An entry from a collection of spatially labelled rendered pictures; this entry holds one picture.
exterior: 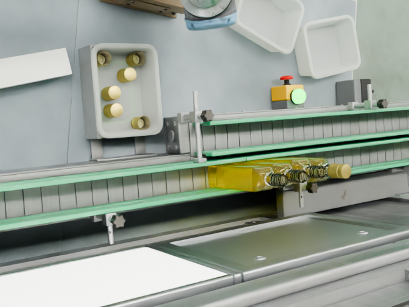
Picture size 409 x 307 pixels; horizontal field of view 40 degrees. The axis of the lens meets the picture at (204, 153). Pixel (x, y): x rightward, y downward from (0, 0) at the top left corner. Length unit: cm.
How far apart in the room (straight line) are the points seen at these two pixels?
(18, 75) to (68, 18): 21
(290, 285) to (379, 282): 18
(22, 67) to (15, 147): 19
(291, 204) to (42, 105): 72
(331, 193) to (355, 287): 75
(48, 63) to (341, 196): 93
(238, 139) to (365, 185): 51
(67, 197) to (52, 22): 43
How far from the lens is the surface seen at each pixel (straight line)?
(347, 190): 178
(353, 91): 187
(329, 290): 98
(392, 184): 193
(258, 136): 154
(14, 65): 133
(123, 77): 142
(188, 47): 159
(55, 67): 136
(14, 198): 125
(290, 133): 161
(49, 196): 127
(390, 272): 107
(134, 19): 152
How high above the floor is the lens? 209
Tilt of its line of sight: 57 degrees down
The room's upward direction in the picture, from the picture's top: 91 degrees clockwise
